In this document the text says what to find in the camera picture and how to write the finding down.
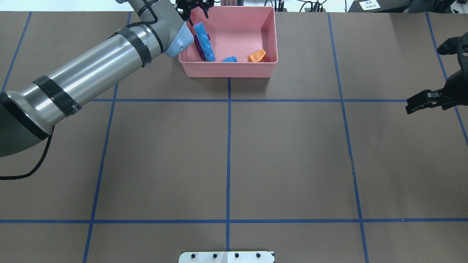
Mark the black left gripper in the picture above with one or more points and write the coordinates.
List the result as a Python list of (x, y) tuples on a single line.
[(192, 8)]

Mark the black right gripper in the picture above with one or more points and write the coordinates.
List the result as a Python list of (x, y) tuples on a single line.
[(459, 83)]

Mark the purple toy block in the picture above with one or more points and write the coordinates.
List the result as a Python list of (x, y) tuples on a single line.
[(204, 49)]

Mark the long blue toy block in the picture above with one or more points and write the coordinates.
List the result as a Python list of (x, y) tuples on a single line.
[(201, 32)]

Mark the small blue toy block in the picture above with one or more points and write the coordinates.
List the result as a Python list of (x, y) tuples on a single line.
[(230, 59)]

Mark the orange toy block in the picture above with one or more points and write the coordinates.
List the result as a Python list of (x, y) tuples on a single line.
[(257, 56)]

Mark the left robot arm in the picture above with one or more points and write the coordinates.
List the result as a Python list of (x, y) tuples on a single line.
[(28, 117)]

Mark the pink plastic box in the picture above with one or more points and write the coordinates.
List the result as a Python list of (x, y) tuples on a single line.
[(235, 31)]

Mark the white mounting plate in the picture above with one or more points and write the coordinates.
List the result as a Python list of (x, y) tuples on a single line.
[(227, 257)]

